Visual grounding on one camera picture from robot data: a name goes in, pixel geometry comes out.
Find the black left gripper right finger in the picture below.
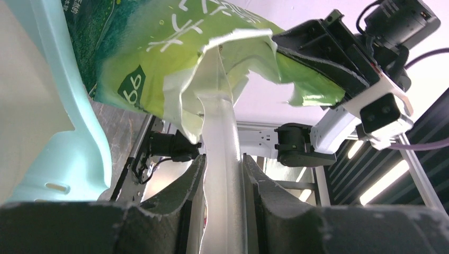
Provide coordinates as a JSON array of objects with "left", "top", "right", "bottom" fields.
[{"left": 243, "top": 155, "right": 448, "bottom": 253}]

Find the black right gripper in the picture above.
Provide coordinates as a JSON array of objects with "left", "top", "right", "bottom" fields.
[{"left": 272, "top": 10, "right": 381, "bottom": 105}]

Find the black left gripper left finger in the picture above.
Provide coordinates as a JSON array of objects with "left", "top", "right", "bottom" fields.
[{"left": 1, "top": 155, "right": 206, "bottom": 253}]

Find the translucent plastic litter scoop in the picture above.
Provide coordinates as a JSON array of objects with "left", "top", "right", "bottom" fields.
[{"left": 195, "top": 47, "right": 248, "bottom": 253}]

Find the teal plastic litter box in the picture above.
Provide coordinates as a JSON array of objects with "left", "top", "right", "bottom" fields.
[{"left": 1, "top": 1, "right": 112, "bottom": 203}]

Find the green litter bag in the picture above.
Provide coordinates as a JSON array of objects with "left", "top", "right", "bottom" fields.
[{"left": 61, "top": 0, "right": 345, "bottom": 143}]

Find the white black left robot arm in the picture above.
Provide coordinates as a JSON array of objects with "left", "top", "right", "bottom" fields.
[{"left": 1, "top": 132, "right": 448, "bottom": 253}]

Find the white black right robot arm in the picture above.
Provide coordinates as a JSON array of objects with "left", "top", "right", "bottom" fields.
[{"left": 239, "top": 1, "right": 448, "bottom": 167}]

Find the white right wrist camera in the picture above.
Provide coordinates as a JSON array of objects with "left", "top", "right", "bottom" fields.
[{"left": 343, "top": 74, "right": 414, "bottom": 150}]

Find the aluminium rail frame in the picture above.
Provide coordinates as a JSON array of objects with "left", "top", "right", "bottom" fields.
[{"left": 112, "top": 115, "right": 449, "bottom": 214}]

